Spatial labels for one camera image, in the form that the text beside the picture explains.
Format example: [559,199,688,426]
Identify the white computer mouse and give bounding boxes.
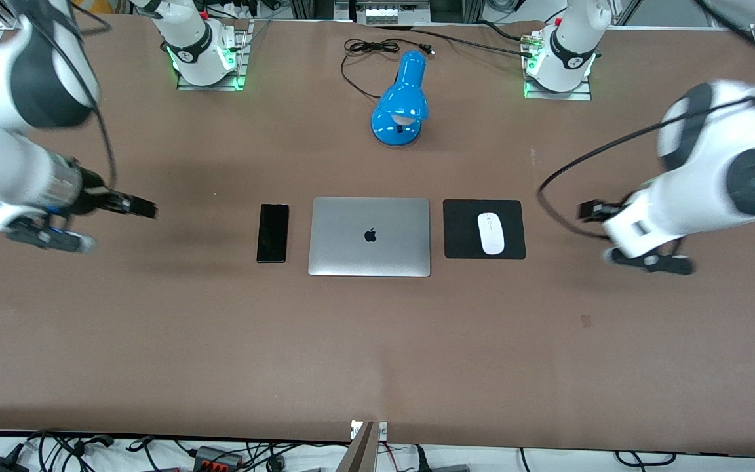
[477,212,505,256]

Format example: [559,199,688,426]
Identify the black smartphone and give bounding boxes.
[256,203,290,264]

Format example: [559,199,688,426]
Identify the black mouse pad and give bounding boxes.
[442,199,527,260]

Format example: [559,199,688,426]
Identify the yellow object behind table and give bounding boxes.
[73,0,132,14]

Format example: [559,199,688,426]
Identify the blue desk lamp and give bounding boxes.
[370,50,430,147]

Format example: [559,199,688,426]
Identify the silver closed laptop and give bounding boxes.
[307,197,432,278]

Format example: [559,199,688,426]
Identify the black orange connector box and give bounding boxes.
[193,446,244,470]

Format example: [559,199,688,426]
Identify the grey power strip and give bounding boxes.
[355,0,431,26]

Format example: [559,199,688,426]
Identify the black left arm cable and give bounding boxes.
[536,0,755,242]

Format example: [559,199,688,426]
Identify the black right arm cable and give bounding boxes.
[24,0,117,187]

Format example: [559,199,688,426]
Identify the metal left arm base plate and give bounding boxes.
[523,33,593,101]

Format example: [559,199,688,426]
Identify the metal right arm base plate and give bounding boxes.
[176,20,250,91]

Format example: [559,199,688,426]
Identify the black cable to arm base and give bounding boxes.
[377,25,535,60]

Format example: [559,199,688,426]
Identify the black floor cable loop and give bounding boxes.
[613,451,676,467]

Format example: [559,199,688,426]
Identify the tangled black floor cables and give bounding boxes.
[24,429,155,472]

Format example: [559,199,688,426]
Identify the black lamp power cord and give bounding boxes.
[341,38,435,100]

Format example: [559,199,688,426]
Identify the camera stand beam with bracket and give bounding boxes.
[335,420,388,472]

